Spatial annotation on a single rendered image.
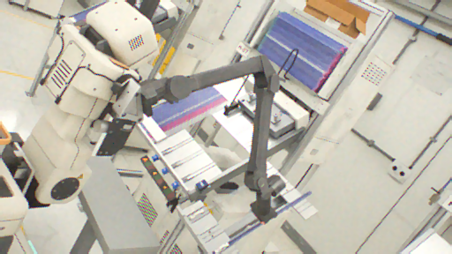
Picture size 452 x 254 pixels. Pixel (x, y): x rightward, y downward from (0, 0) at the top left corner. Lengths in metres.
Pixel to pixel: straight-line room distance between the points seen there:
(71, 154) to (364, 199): 2.61
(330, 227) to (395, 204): 0.60
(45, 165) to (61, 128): 0.15
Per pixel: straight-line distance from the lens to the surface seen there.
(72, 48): 1.36
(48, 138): 1.49
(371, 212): 3.49
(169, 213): 2.47
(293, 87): 2.17
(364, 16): 2.65
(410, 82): 3.52
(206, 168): 1.97
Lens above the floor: 1.58
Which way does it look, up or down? 16 degrees down
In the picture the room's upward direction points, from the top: 31 degrees clockwise
